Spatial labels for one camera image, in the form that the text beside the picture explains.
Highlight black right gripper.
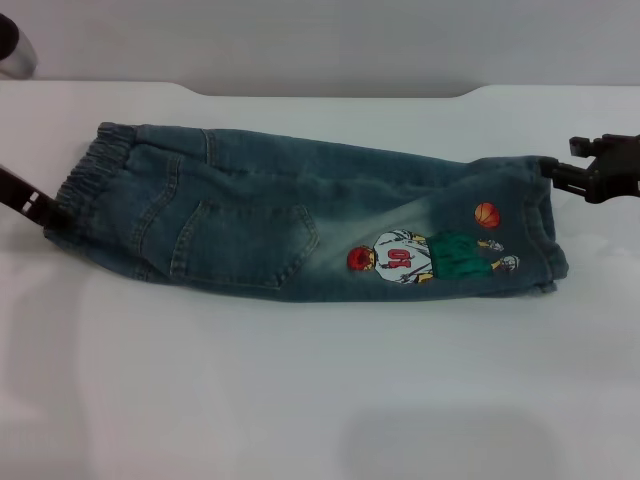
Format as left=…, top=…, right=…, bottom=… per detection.
left=539, top=131, right=640, bottom=206

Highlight blue denim shorts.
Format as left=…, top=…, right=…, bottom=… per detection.
left=43, top=121, right=573, bottom=305

